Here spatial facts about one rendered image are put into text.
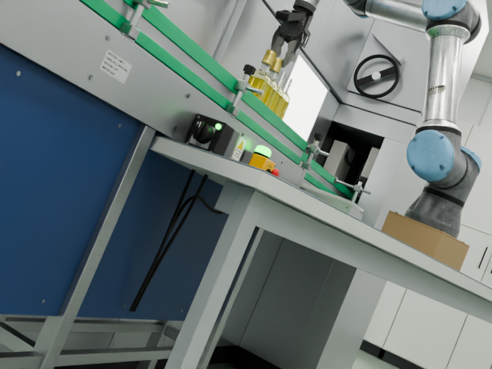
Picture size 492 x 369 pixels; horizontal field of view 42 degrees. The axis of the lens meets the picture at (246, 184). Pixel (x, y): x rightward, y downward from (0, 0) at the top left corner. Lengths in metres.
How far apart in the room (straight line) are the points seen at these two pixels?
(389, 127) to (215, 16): 1.26
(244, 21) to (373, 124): 1.13
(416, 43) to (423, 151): 1.49
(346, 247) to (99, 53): 0.68
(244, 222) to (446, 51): 0.83
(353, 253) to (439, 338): 4.14
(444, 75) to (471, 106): 4.60
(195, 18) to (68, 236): 0.85
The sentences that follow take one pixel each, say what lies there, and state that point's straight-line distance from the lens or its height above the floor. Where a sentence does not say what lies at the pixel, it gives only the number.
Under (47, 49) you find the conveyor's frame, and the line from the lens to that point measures 1.08.
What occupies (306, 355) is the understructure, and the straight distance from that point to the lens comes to 2.94.
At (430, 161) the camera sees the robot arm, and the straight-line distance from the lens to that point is 1.66.
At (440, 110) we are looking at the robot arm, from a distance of 1.72.
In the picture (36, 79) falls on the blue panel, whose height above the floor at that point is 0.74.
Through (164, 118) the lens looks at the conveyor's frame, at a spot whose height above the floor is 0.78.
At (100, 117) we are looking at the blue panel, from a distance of 1.24.
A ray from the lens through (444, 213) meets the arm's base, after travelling 1.78.
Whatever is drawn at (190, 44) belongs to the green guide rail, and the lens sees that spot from 1.40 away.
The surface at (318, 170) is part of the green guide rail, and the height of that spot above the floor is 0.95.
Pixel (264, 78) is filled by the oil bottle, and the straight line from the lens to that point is 1.96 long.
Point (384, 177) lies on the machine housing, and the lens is 2.93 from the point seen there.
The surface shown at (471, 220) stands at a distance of 5.64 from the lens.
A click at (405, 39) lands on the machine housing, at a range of 3.13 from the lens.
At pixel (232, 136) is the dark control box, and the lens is 1.45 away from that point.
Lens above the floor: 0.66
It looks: 3 degrees up
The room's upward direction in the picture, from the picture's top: 23 degrees clockwise
